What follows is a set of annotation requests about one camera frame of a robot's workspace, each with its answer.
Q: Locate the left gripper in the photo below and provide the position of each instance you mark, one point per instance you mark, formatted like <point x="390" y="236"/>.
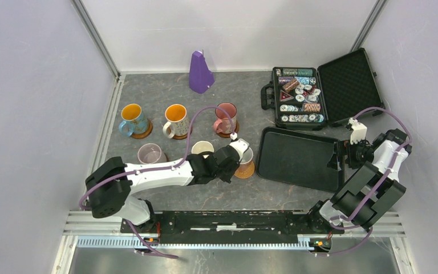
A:
<point x="227" y="177"/>

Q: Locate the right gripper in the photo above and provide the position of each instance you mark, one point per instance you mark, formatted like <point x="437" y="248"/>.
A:
<point x="345" y="148"/>

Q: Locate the cream mug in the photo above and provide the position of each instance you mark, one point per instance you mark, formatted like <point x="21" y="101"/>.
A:
<point x="202" y="148"/>

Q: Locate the woven round coaster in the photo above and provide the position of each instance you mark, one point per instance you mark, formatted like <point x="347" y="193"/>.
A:
<point x="245" y="171"/>

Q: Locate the black tray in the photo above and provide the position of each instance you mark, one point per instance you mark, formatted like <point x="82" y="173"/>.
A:
<point x="299" y="159"/>

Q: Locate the pink dotted white mug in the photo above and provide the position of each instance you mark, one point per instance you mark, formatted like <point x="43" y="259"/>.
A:
<point x="247" y="160"/>

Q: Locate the dark pink mug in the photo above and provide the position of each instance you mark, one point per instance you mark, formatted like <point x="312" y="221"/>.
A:
<point x="226" y="118"/>

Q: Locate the floral mug yellow inside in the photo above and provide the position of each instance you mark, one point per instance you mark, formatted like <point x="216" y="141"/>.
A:
<point x="177" y="121"/>

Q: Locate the light lilac mug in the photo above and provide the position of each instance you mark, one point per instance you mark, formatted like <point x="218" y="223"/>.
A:
<point x="151" y="153"/>

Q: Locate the blue butterfly mug yellow inside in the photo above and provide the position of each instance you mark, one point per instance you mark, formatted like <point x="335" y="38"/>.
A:
<point x="134" y="121"/>

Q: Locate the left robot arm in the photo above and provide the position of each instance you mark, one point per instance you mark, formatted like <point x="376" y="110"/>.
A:
<point x="110" y="189"/>

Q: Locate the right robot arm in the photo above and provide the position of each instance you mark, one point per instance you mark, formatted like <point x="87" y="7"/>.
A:
<point x="374" y="187"/>

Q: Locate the black poker chip case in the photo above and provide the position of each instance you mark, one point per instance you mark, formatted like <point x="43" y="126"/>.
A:
<point x="309" y="98"/>

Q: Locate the purple cone object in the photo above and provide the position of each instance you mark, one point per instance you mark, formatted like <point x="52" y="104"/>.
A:
<point x="200" y="77"/>

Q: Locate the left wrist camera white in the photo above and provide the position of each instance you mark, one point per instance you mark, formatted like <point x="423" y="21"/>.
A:
<point x="239" y="144"/>

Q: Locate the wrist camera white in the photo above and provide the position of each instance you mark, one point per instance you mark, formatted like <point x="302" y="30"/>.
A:
<point x="358" y="131"/>
<point x="239" y="144"/>

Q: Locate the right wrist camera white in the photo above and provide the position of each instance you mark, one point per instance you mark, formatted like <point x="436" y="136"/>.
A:
<point x="358" y="131"/>

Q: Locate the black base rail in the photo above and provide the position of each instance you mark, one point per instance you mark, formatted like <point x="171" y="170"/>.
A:
<point x="235" y="227"/>

